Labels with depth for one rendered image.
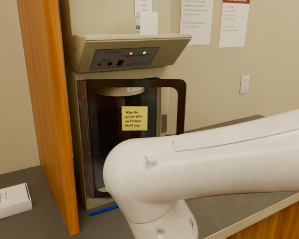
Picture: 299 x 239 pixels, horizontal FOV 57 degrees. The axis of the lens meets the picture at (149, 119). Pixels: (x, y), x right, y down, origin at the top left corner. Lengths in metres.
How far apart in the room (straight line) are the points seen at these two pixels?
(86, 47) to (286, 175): 0.53
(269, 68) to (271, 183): 1.74
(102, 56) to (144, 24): 0.15
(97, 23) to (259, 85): 1.42
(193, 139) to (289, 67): 1.91
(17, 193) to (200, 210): 0.63
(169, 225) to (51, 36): 0.48
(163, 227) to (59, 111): 0.41
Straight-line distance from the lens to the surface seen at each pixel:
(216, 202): 1.05
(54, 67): 0.70
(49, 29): 0.69
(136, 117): 0.82
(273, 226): 1.25
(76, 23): 0.80
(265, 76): 2.04
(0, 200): 1.07
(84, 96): 0.81
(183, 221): 0.47
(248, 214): 1.03
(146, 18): 0.79
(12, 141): 1.30
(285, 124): 0.34
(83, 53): 0.72
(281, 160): 0.34
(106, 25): 0.83
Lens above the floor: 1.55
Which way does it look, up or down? 20 degrees down
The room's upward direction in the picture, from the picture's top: 1 degrees clockwise
